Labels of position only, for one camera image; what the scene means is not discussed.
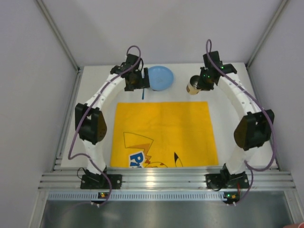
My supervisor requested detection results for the yellow Pikachu placemat cloth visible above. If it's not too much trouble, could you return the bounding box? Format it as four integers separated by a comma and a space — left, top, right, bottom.
110, 102, 219, 168

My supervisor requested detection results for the perforated grey cable tray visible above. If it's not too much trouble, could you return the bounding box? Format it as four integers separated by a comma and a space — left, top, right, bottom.
47, 191, 238, 201

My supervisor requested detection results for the blue plastic plate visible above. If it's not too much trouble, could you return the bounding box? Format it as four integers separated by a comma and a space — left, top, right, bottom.
148, 66, 174, 91

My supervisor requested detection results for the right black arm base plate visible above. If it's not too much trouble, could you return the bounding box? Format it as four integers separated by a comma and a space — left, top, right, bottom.
205, 172, 249, 191

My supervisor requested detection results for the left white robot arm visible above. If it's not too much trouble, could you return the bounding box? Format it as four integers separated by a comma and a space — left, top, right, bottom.
68, 54, 150, 175

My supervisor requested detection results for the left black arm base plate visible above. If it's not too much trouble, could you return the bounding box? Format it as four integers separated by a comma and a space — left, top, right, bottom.
80, 174, 123, 190

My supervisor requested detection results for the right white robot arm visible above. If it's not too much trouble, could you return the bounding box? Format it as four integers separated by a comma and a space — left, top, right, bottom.
198, 51, 275, 191

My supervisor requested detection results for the metal cup with paper sleeve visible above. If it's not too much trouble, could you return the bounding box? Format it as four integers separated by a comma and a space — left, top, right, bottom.
186, 75, 201, 95

